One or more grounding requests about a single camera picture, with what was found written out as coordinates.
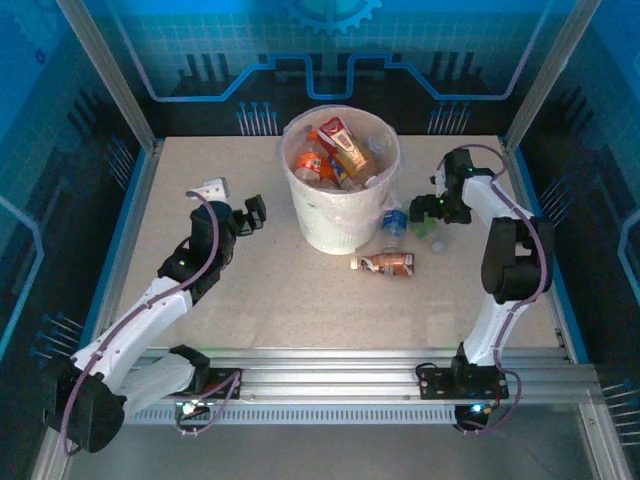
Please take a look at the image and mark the clear bottle green lime label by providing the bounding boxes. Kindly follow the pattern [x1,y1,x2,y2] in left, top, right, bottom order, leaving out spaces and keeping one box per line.
[409,209,449,254]

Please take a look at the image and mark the water bottle dark blue label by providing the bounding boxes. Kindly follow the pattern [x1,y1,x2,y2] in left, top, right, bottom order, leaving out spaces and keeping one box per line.
[382,208,409,251]

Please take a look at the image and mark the orange label bottle brown cap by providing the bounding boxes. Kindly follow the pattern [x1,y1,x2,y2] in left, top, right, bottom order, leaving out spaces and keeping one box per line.
[293,151,329,182]

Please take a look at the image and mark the Pepsi bottle blue cap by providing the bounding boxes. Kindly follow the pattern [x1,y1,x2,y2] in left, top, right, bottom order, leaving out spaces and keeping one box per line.
[324,155,351,182]

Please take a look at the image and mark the red gold label bottle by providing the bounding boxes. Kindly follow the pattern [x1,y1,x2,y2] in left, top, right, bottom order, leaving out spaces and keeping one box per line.
[317,116,381,187]

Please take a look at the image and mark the clear plastic bin liner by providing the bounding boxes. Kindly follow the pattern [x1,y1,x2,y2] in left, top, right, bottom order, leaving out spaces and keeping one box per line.
[281,102,405,241]

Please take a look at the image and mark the white textured bin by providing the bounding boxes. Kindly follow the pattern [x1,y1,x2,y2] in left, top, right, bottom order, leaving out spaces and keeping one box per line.
[282,103,401,256]

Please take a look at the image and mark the brown chocolate drink bottle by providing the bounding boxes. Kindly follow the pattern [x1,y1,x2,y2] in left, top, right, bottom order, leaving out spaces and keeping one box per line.
[349,251,416,277]

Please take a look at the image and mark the controller board with LEDs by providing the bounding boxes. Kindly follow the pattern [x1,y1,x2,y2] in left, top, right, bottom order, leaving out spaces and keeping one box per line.
[179,399,211,421]
[454,402,494,431]

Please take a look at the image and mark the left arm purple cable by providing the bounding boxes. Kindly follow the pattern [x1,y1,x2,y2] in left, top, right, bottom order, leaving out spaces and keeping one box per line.
[58,189,224,457]

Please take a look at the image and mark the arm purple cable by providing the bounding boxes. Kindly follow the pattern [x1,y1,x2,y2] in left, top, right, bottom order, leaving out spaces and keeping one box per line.
[58,189,224,457]
[437,143,549,381]

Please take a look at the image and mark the blue aluminium table edge rail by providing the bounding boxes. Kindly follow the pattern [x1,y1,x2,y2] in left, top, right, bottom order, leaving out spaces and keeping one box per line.
[74,139,164,364]
[502,137,591,364]

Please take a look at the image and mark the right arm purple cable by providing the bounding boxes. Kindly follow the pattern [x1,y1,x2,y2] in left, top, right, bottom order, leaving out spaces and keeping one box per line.
[437,143,549,381]

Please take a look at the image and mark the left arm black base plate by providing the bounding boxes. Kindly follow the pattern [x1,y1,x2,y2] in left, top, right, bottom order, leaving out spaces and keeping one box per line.
[199,367,244,401]

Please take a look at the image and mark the left base thin cable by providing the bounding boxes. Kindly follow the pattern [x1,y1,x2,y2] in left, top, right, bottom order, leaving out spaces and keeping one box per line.
[174,372,244,436]

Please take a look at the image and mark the base thin cable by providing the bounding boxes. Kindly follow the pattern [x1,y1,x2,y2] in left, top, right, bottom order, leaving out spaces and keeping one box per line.
[457,372,524,436]
[174,372,244,436]

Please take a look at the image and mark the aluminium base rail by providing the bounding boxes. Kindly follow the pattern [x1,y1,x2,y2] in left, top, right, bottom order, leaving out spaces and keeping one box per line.
[119,346,604,406]

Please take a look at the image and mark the aluminium frame post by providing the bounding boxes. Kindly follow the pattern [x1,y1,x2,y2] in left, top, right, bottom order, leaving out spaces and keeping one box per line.
[502,0,604,151]
[54,0,161,151]

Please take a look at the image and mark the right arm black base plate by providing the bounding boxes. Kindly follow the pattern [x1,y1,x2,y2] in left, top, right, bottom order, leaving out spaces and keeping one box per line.
[416,362,510,401]

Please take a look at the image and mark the right base thin cable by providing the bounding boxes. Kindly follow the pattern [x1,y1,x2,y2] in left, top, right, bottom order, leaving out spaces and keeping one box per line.
[457,372,524,436]

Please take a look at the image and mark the slotted grey cable duct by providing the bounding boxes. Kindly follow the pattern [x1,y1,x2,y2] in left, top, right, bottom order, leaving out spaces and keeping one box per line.
[124,403,461,426]

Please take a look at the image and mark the aluminium lower frame rail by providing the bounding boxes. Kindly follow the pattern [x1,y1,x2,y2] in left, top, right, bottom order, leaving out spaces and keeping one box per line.
[577,394,634,480]
[32,439,86,480]

